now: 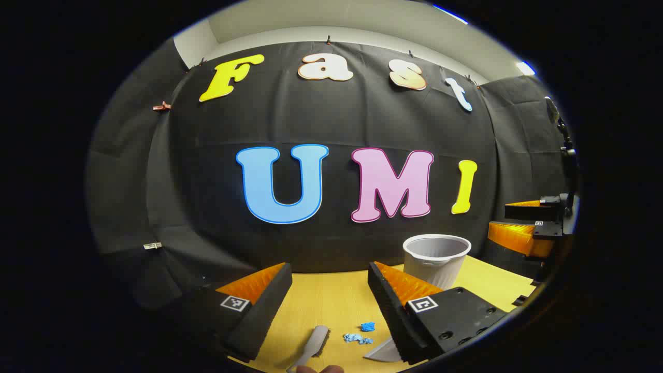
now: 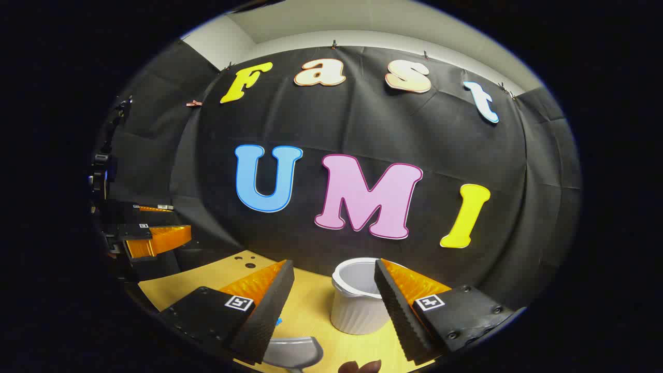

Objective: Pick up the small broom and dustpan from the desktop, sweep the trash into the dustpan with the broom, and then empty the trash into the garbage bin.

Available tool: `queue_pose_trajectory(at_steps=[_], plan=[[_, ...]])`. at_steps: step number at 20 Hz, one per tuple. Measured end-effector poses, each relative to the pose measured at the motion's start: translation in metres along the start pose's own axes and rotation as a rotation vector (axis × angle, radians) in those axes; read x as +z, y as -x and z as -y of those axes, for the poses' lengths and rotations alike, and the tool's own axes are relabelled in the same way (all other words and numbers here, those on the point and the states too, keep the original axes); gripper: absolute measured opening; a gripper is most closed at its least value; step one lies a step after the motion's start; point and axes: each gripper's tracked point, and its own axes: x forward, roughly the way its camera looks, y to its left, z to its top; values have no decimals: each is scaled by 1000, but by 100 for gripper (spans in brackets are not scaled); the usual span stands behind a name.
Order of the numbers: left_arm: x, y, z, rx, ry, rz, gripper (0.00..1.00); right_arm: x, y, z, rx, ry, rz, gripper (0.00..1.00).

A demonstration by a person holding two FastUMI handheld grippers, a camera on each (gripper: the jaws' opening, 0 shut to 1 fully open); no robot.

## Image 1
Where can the copper cloth clip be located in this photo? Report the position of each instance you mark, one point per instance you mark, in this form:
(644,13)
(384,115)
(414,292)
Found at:
(161,106)

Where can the white ribbed garbage bin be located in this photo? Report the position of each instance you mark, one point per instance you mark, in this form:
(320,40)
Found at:
(435,264)

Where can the ceiling light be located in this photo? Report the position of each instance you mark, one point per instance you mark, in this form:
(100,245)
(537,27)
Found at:
(449,13)
(525,68)

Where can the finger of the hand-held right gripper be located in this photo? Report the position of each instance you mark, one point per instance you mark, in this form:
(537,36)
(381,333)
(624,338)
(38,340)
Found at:
(533,211)
(518,237)

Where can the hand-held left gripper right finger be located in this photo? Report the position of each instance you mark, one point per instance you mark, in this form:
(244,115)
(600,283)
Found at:
(393,316)

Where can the wooden desktop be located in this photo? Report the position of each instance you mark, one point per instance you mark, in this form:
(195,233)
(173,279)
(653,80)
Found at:
(331,300)

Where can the light blue paper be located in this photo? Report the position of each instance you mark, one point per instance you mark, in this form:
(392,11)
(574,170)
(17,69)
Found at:
(356,339)

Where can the grey dustpan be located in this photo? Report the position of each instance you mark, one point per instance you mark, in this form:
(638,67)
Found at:
(386,352)

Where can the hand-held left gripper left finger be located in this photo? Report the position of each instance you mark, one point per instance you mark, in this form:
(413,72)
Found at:
(269,311)

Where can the dark blue paper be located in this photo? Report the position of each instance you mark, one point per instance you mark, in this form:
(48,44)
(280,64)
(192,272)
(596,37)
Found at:
(368,326)

